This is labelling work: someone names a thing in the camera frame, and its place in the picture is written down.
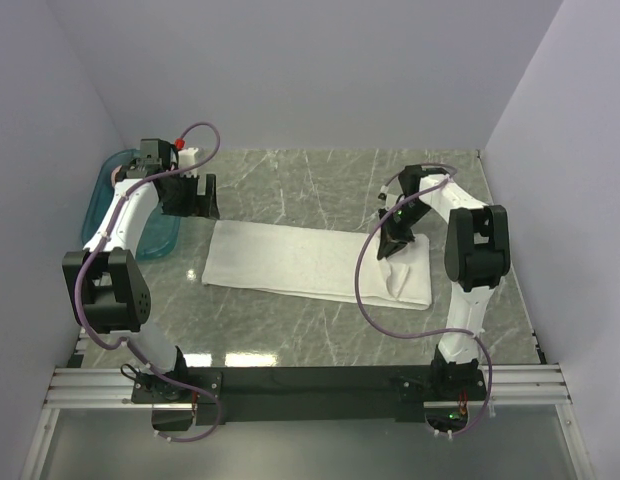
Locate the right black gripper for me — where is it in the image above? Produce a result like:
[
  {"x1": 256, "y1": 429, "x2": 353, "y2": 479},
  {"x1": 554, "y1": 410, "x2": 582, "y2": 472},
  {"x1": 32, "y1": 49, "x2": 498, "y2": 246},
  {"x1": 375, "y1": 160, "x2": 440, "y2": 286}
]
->
[{"x1": 378, "y1": 200, "x2": 431, "y2": 262}]

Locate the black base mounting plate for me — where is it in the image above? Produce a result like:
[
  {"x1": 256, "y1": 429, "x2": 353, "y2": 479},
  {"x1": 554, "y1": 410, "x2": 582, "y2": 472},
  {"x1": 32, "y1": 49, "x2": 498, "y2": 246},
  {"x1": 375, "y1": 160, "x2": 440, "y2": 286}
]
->
[{"x1": 131, "y1": 365, "x2": 488, "y2": 431}]

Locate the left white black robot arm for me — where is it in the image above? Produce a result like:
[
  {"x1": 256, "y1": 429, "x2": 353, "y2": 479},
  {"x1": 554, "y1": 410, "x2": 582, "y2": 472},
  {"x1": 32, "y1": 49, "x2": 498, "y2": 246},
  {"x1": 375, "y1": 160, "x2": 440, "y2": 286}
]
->
[{"x1": 62, "y1": 137, "x2": 220, "y2": 402}]

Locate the white towel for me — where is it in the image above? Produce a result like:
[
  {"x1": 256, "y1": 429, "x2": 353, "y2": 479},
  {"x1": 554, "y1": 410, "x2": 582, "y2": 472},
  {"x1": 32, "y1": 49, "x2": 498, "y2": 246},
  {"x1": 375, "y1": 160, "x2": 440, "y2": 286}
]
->
[{"x1": 202, "y1": 220, "x2": 432, "y2": 310}]

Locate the rolled pink towel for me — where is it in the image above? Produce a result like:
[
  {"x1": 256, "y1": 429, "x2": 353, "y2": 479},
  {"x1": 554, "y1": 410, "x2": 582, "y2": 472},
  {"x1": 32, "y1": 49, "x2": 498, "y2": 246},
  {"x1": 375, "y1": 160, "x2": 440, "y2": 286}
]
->
[{"x1": 111, "y1": 166, "x2": 125, "y2": 186}]

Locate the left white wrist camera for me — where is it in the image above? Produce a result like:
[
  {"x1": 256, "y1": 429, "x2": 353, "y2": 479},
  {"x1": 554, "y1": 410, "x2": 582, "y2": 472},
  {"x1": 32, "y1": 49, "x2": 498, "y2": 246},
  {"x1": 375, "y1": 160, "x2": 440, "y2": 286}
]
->
[{"x1": 174, "y1": 138, "x2": 205, "y2": 177}]

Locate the teal plastic tray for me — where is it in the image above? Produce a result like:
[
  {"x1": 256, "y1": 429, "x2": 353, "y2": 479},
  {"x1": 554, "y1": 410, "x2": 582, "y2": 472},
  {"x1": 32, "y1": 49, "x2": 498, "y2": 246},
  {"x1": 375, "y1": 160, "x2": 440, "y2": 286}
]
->
[{"x1": 81, "y1": 149, "x2": 181, "y2": 262}]

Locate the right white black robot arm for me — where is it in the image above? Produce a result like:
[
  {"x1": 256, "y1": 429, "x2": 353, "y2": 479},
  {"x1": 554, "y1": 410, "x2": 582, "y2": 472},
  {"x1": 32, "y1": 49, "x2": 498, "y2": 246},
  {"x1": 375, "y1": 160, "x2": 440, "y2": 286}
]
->
[{"x1": 377, "y1": 164, "x2": 511, "y2": 399}]

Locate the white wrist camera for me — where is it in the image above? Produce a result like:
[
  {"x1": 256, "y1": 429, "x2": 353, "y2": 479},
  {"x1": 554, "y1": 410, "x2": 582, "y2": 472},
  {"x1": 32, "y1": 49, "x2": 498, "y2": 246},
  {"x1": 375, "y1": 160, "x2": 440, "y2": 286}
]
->
[
  {"x1": 377, "y1": 185, "x2": 401, "y2": 210},
  {"x1": 174, "y1": 138, "x2": 205, "y2": 177}
]

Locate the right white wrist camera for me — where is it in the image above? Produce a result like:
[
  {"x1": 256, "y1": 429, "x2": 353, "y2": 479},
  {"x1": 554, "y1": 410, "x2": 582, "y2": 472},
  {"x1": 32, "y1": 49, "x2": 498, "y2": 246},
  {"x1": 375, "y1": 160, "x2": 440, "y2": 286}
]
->
[{"x1": 377, "y1": 185, "x2": 401, "y2": 210}]

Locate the aluminium rail frame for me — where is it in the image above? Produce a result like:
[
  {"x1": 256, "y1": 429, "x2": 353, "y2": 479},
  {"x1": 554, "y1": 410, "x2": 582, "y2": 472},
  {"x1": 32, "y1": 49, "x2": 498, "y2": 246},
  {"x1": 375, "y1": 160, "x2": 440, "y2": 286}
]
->
[{"x1": 25, "y1": 309, "x2": 596, "y2": 479}]

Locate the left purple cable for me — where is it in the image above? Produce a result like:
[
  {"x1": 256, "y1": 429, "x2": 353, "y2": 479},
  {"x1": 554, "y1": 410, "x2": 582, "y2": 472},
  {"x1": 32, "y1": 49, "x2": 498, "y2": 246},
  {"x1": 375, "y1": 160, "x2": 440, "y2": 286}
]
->
[{"x1": 74, "y1": 121, "x2": 224, "y2": 444}]

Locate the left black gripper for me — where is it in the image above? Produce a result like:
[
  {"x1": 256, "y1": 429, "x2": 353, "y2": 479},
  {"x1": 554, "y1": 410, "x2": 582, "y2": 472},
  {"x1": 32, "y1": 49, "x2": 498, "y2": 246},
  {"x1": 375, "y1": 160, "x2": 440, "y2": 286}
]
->
[{"x1": 162, "y1": 171, "x2": 220, "y2": 219}]

